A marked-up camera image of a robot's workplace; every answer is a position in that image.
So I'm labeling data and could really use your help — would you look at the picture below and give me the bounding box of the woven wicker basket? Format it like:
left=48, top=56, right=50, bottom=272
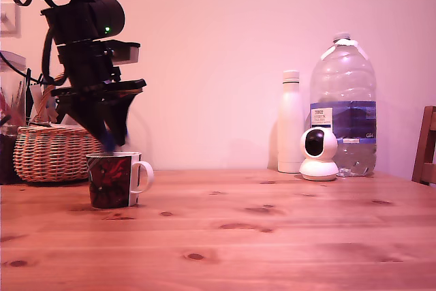
left=13, top=82, right=103, bottom=183

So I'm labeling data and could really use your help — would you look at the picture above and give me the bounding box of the dark red patterned mug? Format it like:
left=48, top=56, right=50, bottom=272
left=85, top=150, right=155, bottom=209

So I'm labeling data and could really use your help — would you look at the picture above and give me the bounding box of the dark jar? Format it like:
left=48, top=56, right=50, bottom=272
left=0, top=125, right=18, bottom=185

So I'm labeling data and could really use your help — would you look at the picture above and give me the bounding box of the white insulated bottle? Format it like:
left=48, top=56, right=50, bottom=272
left=277, top=70, right=305, bottom=174

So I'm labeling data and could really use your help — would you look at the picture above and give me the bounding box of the large clear water bottle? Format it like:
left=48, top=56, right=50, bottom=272
left=309, top=31, right=378, bottom=178

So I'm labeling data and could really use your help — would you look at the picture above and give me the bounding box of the wooden chair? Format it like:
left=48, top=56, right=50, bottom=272
left=411, top=105, right=436, bottom=187

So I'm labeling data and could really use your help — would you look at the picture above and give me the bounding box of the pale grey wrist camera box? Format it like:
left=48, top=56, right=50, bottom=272
left=102, top=40, right=142, bottom=65

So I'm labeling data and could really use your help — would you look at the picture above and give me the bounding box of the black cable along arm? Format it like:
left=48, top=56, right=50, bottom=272
left=41, top=27, right=58, bottom=87

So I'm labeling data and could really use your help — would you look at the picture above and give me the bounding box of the thin black cable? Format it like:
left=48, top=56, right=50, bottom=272
left=0, top=51, right=48, bottom=86

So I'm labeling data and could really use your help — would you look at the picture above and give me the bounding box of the white wall plate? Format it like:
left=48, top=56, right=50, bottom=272
left=0, top=2, right=22, bottom=38

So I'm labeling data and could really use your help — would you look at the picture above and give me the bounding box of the small white round camera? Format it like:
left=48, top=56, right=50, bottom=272
left=298, top=127, right=340, bottom=182

